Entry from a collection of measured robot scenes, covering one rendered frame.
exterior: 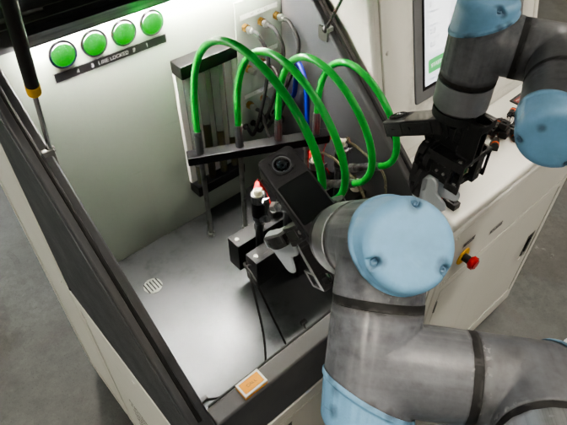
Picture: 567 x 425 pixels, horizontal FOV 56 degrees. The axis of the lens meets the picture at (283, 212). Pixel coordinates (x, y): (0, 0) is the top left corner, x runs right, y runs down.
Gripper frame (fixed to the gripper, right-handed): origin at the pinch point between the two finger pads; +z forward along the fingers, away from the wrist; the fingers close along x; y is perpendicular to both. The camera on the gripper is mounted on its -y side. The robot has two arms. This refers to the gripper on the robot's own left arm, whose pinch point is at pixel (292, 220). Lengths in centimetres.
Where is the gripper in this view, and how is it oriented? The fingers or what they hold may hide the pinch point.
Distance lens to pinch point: 73.2
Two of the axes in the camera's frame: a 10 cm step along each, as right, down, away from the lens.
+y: 4.9, 8.7, 0.9
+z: -2.0, 0.2, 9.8
